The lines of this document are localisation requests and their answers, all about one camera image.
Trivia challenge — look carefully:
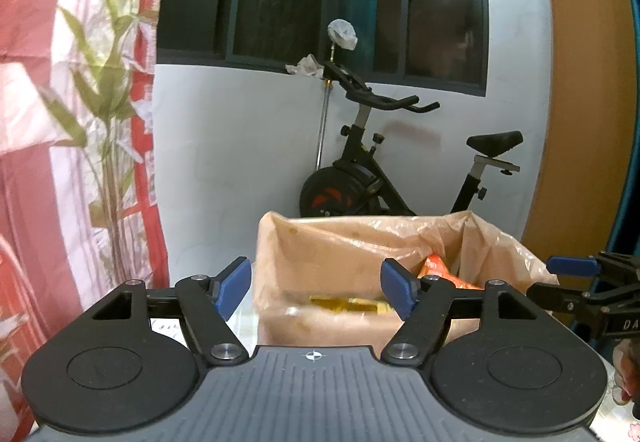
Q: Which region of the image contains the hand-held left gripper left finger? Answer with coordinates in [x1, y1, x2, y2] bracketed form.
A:
[75, 256, 252, 366]

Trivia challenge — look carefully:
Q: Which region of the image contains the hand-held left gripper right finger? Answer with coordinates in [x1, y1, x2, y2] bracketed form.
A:
[380, 258, 550, 367]

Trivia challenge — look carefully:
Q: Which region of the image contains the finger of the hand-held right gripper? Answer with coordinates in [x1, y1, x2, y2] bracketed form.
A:
[546, 251, 640, 294]
[526, 281, 613, 329]

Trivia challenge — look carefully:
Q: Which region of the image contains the orange snack bag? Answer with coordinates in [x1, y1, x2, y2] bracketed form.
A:
[419, 253, 484, 291]

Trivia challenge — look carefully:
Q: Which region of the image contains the yellow snack packet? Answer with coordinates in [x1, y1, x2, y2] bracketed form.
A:
[309, 294, 397, 319]

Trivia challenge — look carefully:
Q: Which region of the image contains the plastic-lined cardboard box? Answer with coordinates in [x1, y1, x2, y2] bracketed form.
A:
[252, 210, 560, 349]

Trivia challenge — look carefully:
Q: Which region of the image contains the person's right hand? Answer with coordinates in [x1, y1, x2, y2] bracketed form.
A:
[612, 337, 640, 421]

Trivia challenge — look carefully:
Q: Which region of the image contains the white paper sheet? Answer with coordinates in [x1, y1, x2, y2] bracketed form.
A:
[148, 317, 188, 351]

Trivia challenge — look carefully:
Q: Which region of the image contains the black exercise bike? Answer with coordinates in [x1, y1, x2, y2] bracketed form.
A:
[299, 61, 524, 219]

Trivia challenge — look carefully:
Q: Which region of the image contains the wooden panel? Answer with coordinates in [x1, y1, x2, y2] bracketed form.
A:
[521, 0, 632, 269]

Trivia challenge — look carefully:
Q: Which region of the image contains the metal pole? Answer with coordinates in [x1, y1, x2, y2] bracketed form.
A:
[313, 42, 337, 172]

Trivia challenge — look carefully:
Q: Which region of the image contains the red bamboo print curtain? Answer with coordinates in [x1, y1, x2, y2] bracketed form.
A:
[0, 0, 174, 442]

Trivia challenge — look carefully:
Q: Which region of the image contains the crumpled white paper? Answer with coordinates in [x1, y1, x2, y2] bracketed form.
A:
[285, 54, 326, 79]

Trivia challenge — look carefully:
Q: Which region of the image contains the crumpled plastic bag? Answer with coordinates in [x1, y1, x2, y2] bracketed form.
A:
[327, 18, 359, 51]

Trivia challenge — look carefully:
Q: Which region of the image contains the dark framed window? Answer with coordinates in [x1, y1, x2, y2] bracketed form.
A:
[156, 0, 490, 98]

